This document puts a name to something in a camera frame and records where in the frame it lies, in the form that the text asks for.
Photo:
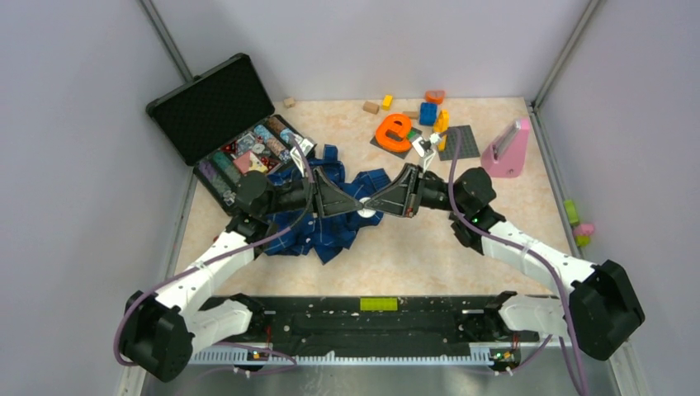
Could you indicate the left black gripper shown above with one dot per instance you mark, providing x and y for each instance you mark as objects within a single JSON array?
[{"x": 325, "y": 200}]

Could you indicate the green pink toy outside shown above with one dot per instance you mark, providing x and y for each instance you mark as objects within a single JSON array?
[{"x": 581, "y": 231}]

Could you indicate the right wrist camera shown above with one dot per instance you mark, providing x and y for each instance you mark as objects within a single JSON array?
[{"x": 426, "y": 148}]

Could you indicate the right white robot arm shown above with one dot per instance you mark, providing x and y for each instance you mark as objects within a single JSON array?
[{"x": 595, "y": 305}]

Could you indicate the orange cup toy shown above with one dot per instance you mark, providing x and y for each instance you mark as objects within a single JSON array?
[{"x": 434, "y": 96}]

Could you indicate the lime green brick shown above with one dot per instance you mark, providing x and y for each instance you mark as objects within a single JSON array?
[{"x": 379, "y": 304}]

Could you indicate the black poker chip case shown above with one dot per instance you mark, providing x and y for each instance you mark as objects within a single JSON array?
[{"x": 220, "y": 119}]

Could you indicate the white badge backing disc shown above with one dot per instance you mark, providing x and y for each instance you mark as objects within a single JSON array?
[{"x": 365, "y": 212}]

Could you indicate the blue plaid shirt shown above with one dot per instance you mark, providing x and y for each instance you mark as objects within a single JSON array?
[{"x": 328, "y": 236}]

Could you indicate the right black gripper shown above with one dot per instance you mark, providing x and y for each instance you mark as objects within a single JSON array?
[{"x": 401, "y": 197}]

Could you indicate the dark small baseplate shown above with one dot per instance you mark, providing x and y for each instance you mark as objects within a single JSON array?
[{"x": 393, "y": 142}]

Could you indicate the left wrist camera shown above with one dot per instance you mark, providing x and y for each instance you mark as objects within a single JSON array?
[{"x": 302, "y": 147}]

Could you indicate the blue lego brick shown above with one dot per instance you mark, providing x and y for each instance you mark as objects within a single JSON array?
[{"x": 428, "y": 113}]

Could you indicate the small yellow block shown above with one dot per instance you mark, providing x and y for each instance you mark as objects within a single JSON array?
[{"x": 386, "y": 102}]

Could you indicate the grey lego baseplate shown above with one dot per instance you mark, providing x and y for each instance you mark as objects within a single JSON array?
[{"x": 461, "y": 140}]

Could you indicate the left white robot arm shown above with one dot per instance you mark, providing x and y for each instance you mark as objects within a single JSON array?
[{"x": 163, "y": 327}]

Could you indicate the wooden block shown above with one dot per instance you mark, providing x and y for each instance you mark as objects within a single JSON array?
[{"x": 370, "y": 107}]

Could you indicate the pink wedge stand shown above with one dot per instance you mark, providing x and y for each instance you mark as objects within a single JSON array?
[{"x": 505, "y": 156}]

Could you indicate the orange letter e toy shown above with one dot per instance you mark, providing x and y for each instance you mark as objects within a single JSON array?
[{"x": 396, "y": 121}]

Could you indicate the yellow toy piece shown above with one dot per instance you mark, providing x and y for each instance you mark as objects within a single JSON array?
[{"x": 440, "y": 127}]

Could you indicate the small wooden cube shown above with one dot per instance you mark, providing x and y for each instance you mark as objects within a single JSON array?
[{"x": 289, "y": 102}]

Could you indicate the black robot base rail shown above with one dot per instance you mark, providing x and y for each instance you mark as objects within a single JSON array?
[{"x": 425, "y": 330}]

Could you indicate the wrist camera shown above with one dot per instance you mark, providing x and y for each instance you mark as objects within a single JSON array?
[
  {"x": 426, "y": 148},
  {"x": 302, "y": 147}
]

